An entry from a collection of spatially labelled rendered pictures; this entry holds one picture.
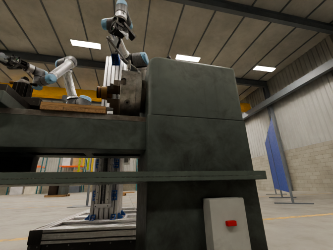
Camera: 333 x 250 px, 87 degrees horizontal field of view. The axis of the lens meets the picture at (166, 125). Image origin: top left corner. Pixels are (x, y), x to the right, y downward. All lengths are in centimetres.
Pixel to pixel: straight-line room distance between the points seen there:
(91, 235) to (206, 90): 128
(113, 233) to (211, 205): 88
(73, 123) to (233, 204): 86
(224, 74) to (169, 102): 46
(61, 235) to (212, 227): 112
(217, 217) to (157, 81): 75
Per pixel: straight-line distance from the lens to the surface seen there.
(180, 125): 95
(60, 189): 1356
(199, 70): 118
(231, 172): 93
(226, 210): 91
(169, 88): 103
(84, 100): 194
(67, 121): 99
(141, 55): 173
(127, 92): 106
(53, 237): 167
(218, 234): 90
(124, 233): 153
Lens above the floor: 50
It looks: 19 degrees up
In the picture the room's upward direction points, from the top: 2 degrees counter-clockwise
